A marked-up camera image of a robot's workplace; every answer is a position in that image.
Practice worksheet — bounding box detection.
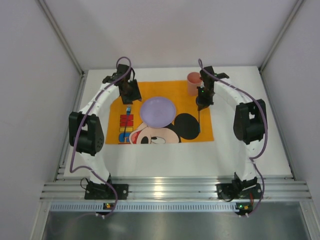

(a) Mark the blue plastic spoon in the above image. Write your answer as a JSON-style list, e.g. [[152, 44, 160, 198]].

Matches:
[[195, 97, 201, 133]]

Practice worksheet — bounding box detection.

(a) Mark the blue plastic fork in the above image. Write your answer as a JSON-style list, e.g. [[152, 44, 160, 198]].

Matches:
[[122, 104, 133, 139]]

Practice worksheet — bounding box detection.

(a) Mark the pink plastic cup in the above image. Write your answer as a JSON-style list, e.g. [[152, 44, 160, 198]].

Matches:
[[187, 72, 203, 96]]

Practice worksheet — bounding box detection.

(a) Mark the lilac plastic plate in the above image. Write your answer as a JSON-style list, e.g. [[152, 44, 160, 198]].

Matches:
[[139, 96, 177, 128]]

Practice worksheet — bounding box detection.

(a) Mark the orange Mickey Mouse cloth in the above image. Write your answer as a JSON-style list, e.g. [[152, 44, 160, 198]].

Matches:
[[105, 80, 214, 145]]

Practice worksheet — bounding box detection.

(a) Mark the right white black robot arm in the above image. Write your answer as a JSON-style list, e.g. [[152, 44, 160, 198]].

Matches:
[[195, 65, 268, 184]]

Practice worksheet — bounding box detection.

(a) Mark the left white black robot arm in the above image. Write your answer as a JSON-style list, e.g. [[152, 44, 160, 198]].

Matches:
[[68, 63, 142, 185]]

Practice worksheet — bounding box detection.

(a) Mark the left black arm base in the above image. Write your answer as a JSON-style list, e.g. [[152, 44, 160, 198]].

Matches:
[[84, 181, 129, 200]]

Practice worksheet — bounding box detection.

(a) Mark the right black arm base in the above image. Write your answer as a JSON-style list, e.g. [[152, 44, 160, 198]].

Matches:
[[216, 183, 262, 202]]

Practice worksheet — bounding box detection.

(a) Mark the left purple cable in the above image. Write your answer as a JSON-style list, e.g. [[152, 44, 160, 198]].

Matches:
[[69, 56, 133, 221]]

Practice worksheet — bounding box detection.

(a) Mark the purple cable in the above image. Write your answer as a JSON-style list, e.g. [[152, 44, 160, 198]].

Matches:
[[197, 58, 269, 218], [69, 56, 133, 221]]

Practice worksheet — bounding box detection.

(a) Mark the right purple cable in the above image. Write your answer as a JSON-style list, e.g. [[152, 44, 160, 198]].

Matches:
[[197, 58, 269, 218]]

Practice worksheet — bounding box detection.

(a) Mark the aluminium mounting rail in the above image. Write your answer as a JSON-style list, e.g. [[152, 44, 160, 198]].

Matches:
[[40, 177, 312, 202]]

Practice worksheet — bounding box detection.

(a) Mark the slotted grey cable duct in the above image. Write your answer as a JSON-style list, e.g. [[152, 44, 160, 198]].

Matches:
[[50, 202, 253, 213]]

